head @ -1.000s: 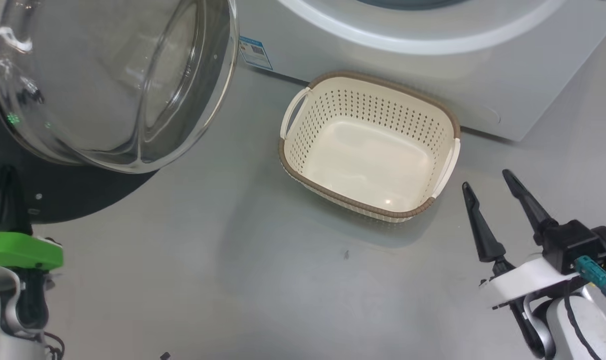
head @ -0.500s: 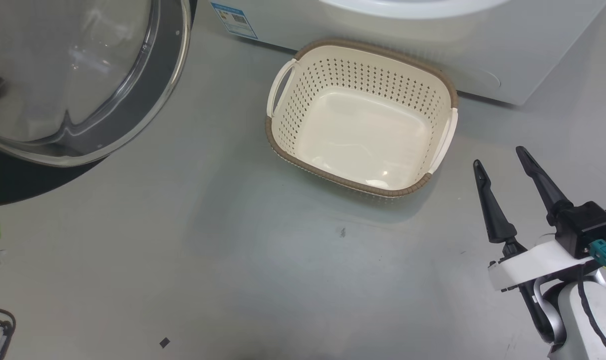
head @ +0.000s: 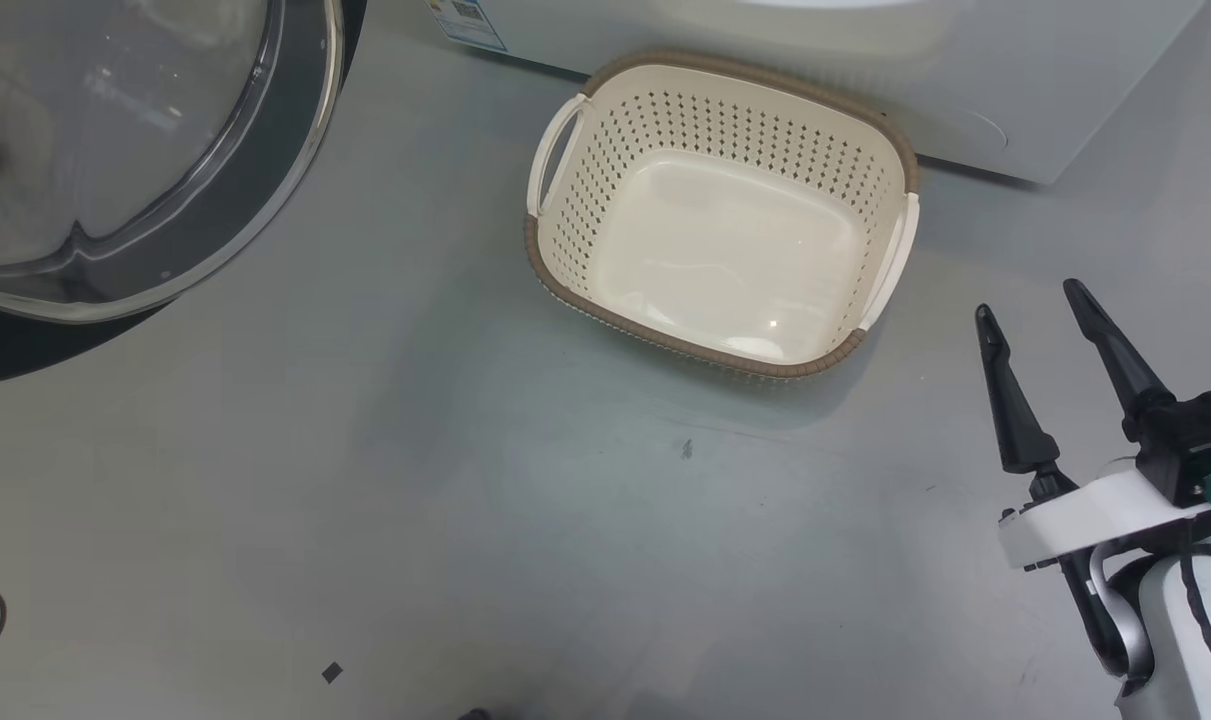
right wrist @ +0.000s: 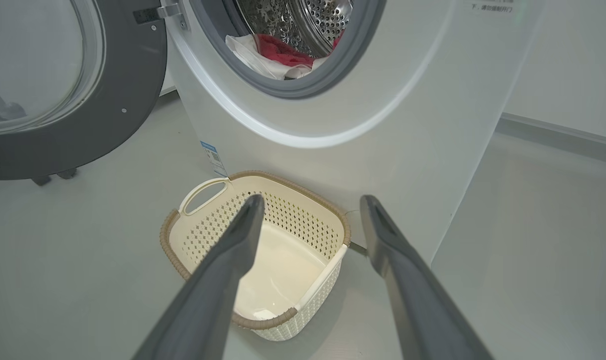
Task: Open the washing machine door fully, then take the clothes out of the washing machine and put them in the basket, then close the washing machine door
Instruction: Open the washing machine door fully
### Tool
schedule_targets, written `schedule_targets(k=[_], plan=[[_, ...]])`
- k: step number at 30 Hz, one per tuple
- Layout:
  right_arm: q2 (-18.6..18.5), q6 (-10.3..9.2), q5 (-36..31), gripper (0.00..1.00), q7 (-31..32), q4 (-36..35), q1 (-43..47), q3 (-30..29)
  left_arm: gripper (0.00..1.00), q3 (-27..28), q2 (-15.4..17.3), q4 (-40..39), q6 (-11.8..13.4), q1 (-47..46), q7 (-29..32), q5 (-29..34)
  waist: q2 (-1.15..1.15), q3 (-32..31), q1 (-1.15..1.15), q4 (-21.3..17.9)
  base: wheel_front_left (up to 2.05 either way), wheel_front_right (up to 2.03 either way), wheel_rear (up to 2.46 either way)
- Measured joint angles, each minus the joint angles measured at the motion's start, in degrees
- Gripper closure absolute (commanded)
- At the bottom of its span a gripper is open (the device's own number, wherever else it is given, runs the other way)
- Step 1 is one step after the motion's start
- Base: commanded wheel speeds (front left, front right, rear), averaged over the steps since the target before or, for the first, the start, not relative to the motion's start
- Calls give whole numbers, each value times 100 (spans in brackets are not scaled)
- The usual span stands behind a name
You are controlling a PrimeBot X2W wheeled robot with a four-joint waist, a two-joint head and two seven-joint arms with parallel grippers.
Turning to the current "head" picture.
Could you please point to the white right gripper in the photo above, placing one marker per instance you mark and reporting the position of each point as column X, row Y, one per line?
column 1085, row 515

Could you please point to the dark round glass washer door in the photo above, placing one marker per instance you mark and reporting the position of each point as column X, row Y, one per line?
column 300, row 150

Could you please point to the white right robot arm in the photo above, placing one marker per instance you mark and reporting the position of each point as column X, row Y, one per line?
column 1180, row 650

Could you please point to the white front-load washing machine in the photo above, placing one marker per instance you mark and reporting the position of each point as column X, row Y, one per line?
column 1015, row 60

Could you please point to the cream plastic laundry basket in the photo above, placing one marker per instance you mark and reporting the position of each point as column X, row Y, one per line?
column 725, row 240

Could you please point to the blue energy label sticker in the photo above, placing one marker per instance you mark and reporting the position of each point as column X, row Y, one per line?
column 470, row 22

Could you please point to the small black floor tape square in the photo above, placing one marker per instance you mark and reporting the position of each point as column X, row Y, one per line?
column 332, row 672

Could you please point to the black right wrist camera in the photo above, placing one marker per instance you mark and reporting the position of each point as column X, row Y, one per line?
column 1195, row 440

